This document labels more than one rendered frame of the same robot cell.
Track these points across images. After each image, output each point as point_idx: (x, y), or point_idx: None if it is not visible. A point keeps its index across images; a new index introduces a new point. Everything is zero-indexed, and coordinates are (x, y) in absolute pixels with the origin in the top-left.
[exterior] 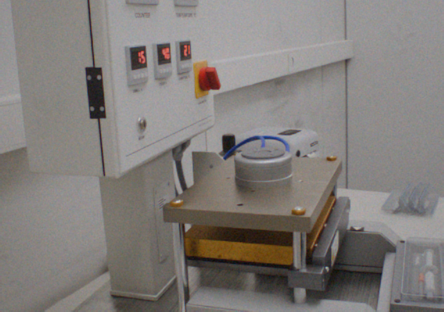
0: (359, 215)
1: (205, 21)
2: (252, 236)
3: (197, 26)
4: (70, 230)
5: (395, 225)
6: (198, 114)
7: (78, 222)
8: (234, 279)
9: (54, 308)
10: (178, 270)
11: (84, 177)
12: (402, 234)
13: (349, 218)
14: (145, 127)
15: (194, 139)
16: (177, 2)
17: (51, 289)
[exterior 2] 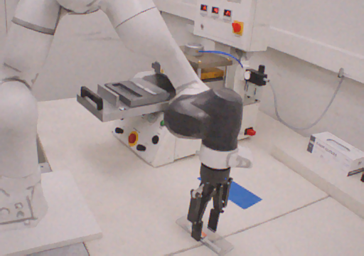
0: (357, 252)
1: (247, 6)
2: None
3: (240, 7)
4: (311, 109)
5: (320, 255)
6: (232, 38)
7: (316, 110)
8: None
9: (285, 126)
10: None
11: (326, 93)
12: (299, 247)
13: (352, 243)
14: (201, 26)
15: None
16: None
17: (295, 124)
